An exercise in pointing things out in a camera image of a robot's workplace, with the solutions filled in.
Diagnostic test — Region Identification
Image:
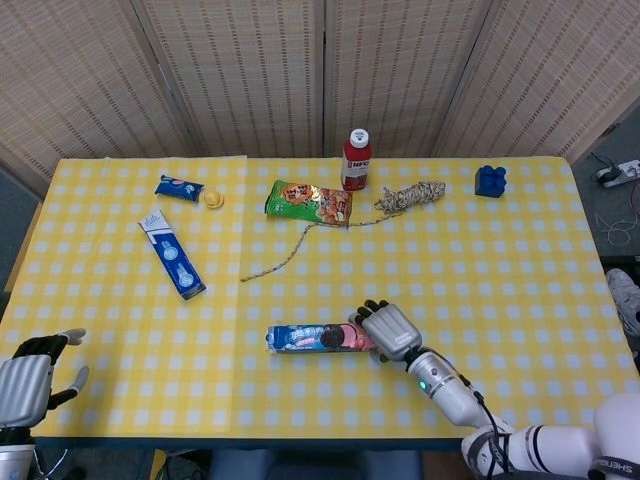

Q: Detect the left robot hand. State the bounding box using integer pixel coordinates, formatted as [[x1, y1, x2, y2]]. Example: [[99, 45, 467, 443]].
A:
[[0, 327, 90, 430]]

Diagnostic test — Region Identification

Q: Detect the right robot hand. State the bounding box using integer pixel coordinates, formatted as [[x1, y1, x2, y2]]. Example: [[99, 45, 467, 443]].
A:
[[348, 299, 424, 365]]

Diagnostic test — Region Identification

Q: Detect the Oreo cookie pack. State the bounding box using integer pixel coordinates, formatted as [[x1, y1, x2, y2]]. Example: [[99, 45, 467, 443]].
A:
[[265, 322, 377, 355]]

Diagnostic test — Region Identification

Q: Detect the blue and white carton box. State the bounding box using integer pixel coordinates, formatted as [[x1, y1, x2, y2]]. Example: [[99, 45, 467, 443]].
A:
[[137, 209, 208, 302]]

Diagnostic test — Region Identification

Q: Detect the yellow checkered tablecloth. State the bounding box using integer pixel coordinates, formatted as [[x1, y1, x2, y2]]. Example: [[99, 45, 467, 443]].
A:
[[0, 157, 640, 440]]

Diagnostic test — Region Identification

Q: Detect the blue grey robot body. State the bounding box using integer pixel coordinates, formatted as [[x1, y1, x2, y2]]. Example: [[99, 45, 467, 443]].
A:
[[207, 448, 426, 480]]

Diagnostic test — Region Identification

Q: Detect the green chips bag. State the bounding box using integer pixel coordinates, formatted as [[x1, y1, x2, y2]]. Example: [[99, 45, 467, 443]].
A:
[[264, 179, 354, 225]]

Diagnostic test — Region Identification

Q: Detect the red juice bottle white cap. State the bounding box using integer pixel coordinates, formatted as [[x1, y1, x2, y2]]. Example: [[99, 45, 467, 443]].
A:
[[340, 128, 373, 192]]

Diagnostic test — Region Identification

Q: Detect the blue building block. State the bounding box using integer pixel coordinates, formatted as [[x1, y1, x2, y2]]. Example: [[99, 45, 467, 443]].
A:
[[474, 165, 508, 198]]

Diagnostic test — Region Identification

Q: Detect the grey white sneaker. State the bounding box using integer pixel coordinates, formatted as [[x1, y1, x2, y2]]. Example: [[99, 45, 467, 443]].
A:
[[605, 268, 640, 337]]

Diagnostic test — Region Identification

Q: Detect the blue snack packet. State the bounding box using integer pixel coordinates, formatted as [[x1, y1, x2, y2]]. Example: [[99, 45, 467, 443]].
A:
[[154, 174, 205, 203]]

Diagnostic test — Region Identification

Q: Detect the white power strip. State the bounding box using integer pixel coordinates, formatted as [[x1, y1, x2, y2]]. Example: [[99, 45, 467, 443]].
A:
[[597, 159, 640, 189]]

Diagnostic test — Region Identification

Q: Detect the beige woven folding screen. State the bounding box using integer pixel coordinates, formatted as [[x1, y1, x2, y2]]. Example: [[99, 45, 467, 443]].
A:
[[0, 0, 640, 196]]

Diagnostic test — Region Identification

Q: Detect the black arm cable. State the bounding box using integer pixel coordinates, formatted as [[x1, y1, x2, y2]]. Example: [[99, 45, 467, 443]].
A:
[[428, 348, 516, 476]]

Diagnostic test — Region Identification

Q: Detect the speckled white rope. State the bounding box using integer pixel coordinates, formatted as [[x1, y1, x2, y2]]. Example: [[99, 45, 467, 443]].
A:
[[239, 180, 447, 283]]

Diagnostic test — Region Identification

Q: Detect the thin white floor cable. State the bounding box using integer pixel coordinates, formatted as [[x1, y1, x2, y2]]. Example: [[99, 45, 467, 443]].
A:
[[594, 212, 637, 246]]

